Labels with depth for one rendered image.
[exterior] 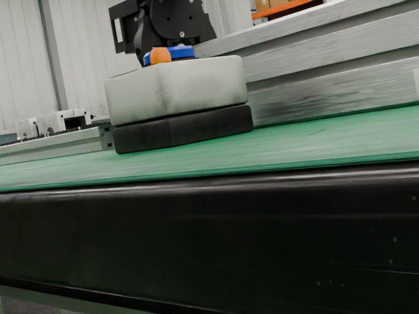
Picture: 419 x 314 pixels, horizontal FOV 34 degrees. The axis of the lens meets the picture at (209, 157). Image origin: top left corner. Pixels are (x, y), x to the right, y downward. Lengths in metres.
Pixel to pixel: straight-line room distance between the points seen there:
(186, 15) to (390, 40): 0.32
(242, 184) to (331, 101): 0.35
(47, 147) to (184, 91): 0.54
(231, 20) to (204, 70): 8.55
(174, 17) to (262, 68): 0.20
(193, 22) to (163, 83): 0.28
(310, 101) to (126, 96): 0.14
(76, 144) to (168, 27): 0.26
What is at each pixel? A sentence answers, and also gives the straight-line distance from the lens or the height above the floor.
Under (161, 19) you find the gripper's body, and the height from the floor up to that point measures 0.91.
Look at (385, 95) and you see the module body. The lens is 0.50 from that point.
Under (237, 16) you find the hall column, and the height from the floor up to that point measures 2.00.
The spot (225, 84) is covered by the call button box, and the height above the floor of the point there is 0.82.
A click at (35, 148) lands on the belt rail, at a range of 1.05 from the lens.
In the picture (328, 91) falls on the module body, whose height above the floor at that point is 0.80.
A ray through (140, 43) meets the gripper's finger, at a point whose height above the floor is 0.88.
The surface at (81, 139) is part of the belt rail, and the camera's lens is 0.93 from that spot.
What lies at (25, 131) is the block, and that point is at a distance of 1.80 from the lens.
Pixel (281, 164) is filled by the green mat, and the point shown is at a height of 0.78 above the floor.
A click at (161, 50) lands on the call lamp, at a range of 0.50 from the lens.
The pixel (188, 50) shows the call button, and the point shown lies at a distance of 0.53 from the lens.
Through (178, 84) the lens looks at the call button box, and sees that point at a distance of 0.50.
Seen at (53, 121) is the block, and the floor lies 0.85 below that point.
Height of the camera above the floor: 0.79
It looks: 3 degrees down
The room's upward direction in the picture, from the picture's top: 10 degrees counter-clockwise
